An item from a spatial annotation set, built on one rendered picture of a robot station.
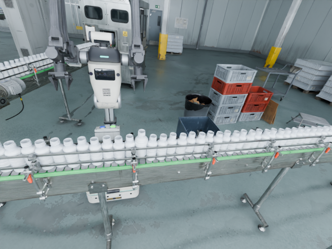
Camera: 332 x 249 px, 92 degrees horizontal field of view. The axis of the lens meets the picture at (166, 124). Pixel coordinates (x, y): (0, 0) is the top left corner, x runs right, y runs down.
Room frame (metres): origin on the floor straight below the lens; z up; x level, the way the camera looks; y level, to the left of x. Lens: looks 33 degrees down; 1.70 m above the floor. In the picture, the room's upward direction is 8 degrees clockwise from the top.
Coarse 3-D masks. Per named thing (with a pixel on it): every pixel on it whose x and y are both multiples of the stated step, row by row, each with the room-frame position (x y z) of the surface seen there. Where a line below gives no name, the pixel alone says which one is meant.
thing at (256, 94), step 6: (252, 90) 3.62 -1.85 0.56; (258, 90) 3.66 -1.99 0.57; (252, 96) 3.14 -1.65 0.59; (258, 96) 3.19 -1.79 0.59; (264, 96) 3.24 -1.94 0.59; (270, 96) 3.30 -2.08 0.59; (246, 102) 3.12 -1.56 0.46; (252, 102) 3.16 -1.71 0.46; (258, 102) 3.21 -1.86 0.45; (264, 102) 3.27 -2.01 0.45
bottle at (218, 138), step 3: (219, 132) 0.82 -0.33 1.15; (222, 132) 0.81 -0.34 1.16; (216, 135) 0.80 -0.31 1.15; (219, 135) 0.79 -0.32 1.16; (222, 135) 0.80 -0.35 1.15; (213, 138) 0.80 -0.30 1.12; (216, 138) 0.79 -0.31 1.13; (219, 138) 0.79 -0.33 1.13; (213, 141) 0.80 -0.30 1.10; (216, 141) 0.78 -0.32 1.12; (219, 141) 0.78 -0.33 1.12; (213, 147) 0.79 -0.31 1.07; (216, 147) 0.78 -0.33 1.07; (219, 147) 0.79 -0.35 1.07; (213, 150) 0.78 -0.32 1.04; (216, 150) 0.78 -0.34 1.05
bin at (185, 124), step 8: (184, 120) 1.32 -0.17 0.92; (192, 120) 1.34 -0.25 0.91; (200, 120) 1.37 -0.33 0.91; (208, 120) 1.37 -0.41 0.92; (184, 128) 1.13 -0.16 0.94; (192, 128) 1.35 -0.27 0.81; (200, 128) 1.37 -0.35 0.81; (208, 128) 1.33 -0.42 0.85; (216, 128) 1.22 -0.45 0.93; (176, 136) 1.27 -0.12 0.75
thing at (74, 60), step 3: (75, 45) 1.22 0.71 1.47; (75, 48) 1.21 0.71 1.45; (75, 51) 1.17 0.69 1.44; (66, 57) 1.13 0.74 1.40; (72, 57) 1.14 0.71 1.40; (75, 57) 1.18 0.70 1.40; (66, 60) 1.16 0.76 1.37; (69, 60) 1.16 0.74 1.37; (72, 60) 1.16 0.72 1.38; (75, 60) 1.17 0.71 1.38
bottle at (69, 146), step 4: (64, 140) 0.57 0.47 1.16; (68, 140) 0.58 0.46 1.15; (72, 140) 0.58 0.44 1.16; (64, 144) 0.56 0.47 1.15; (68, 144) 0.56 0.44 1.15; (72, 144) 0.57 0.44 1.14; (64, 148) 0.55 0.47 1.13; (68, 148) 0.55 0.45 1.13; (72, 148) 0.56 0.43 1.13; (76, 148) 0.57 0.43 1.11; (64, 152) 0.54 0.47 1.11; (68, 152) 0.54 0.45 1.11; (68, 156) 0.54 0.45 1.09; (72, 156) 0.55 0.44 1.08; (76, 156) 0.56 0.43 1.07; (68, 160) 0.54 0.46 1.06; (72, 160) 0.54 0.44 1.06; (76, 160) 0.56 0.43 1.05
